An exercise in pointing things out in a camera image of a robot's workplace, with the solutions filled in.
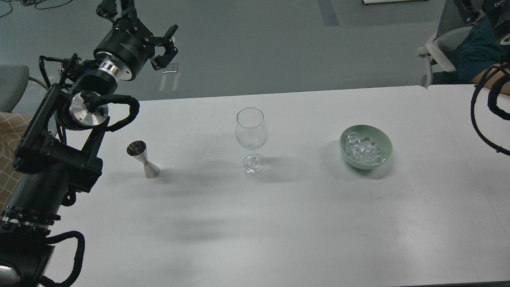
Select clear ice cube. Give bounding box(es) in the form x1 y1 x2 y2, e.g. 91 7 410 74
343 132 387 165

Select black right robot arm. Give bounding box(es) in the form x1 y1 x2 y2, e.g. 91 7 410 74
470 0 510 155

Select clear wine glass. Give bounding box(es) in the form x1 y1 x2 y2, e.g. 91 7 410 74
235 107 268 175

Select brown checked cushion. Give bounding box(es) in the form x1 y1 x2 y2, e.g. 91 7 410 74
0 112 33 210

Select green bowl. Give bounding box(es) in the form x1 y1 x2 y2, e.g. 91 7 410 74
339 125 393 170

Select grey white chair right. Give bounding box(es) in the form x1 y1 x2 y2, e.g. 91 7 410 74
416 0 483 88

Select steel double jigger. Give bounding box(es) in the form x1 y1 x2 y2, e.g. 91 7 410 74
126 140 161 179

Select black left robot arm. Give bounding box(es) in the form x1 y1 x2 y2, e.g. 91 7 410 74
1 0 178 287

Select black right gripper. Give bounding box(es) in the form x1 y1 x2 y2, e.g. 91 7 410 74
482 0 510 45

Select black floor cables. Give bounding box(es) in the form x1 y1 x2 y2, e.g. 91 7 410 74
0 0 74 18

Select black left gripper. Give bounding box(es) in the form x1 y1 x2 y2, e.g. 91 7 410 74
94 0 179 81

